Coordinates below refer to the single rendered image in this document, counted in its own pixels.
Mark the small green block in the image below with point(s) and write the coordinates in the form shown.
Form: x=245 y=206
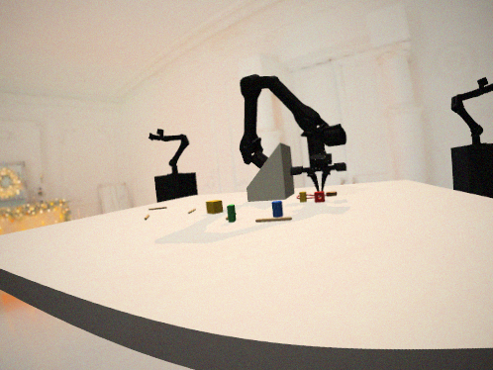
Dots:
x=231 y=213

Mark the blue cylinder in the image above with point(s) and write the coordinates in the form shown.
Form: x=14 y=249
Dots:
x=277 y=209

